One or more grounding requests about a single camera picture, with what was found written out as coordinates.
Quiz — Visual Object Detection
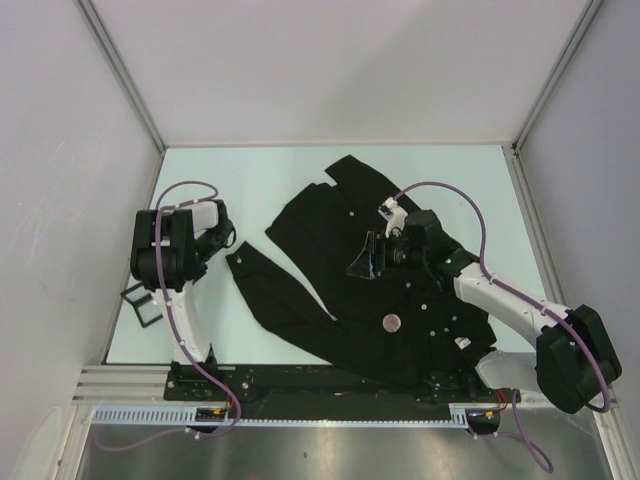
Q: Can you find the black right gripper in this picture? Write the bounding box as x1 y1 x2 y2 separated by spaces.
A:
347 231 428 280

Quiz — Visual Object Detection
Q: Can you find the pink red round brooch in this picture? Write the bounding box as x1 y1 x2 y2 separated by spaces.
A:
382 314 402 333

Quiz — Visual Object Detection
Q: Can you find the black button-up shirt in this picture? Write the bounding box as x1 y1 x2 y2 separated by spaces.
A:
227 156 496 386

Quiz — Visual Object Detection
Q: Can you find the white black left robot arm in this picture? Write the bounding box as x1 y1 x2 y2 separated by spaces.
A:
122 200 236 365

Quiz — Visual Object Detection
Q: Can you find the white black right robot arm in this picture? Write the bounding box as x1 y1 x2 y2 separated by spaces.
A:
346 199 622 414

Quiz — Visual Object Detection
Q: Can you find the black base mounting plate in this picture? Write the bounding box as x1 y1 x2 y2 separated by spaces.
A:
163 363 498 404

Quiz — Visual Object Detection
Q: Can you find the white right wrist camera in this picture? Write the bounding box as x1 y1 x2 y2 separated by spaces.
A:
378 197 408 238

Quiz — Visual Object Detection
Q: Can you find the black square frame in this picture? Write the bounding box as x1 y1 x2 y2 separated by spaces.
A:
120 282 163 329

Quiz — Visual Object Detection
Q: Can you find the aluminium frame rail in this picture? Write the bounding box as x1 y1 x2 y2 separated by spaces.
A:
72 364 174 404

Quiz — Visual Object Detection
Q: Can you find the white slotted cable duct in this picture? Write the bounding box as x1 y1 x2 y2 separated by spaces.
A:
92 403 474 427

